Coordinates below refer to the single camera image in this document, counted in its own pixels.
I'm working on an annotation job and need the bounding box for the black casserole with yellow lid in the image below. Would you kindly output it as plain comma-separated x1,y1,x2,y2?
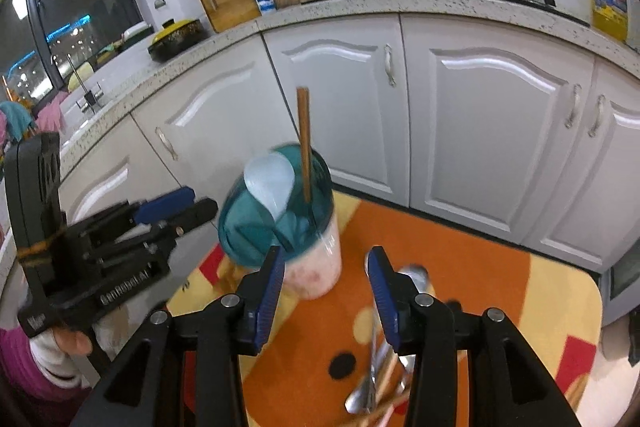
147,18,208,62

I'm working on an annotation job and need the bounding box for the white bowl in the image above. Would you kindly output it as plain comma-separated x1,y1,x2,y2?
120,22,154,51

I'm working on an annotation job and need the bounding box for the white ceramic spoon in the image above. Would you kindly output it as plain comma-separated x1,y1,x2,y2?
243,155,295,215

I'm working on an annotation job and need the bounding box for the white spoon on mat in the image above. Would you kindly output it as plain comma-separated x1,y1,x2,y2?
345,307,386,414

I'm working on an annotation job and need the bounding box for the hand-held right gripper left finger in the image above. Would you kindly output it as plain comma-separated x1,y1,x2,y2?
70,246,286,427

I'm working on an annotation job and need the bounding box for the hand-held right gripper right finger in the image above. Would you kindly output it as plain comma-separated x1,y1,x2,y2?
366,246,583,427

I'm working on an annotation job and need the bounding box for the person's left hand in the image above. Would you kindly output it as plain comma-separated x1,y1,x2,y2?
52,326,95,356

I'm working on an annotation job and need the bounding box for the dark window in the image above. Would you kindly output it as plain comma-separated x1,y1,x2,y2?
5,0,143,108

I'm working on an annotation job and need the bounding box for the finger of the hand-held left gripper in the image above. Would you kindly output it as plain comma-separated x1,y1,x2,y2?
90,198,219,265
75,187,197,248

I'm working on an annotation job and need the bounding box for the wooden chopstick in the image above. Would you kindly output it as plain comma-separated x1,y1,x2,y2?
296,88,313,202
350,389,412,427
372,356,402,402

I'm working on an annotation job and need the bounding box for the person's left forearm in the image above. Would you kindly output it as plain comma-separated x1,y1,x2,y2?
0,327,96,423

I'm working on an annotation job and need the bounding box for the metal faucet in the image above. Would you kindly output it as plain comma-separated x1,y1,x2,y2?
65,54,104,115

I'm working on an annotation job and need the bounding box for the orange cartoon mat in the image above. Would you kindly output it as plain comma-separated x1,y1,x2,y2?
167,192,603,427

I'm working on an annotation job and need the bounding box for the pink cloth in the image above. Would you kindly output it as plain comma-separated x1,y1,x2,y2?
35,92,69,134

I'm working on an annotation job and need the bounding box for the teal-lidded utensil cup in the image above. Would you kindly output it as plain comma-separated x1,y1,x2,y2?
217,143,343,300

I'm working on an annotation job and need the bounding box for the white cabinet door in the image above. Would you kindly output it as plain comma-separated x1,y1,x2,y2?
522,57,640,273
261,13,412,210
131,34,301,212
57,114,193,268
400,13,597,253

